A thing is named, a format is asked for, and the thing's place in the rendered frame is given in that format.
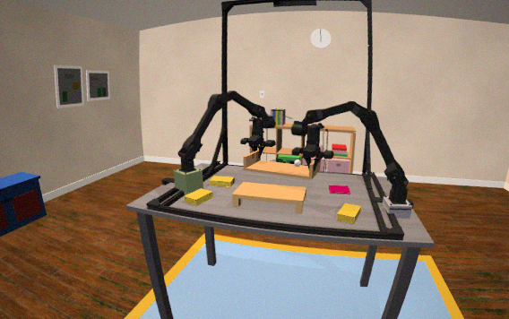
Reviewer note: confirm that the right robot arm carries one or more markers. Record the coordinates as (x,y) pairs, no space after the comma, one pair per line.
(193,143)

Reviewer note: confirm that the orange tray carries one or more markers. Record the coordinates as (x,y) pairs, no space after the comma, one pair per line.
(251,162)

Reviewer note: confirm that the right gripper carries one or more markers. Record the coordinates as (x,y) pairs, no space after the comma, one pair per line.
(269,143)

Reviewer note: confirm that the tan low table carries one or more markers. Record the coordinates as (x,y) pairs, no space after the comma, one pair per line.
(270,193)

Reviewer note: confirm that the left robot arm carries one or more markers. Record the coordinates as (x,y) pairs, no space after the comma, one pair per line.
(369,119)

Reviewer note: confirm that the yellow sponge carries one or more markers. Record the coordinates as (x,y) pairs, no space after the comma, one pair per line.
(222,181)
(348,213)
(198,197)

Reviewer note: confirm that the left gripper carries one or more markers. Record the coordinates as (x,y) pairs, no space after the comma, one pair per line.
(326,154)

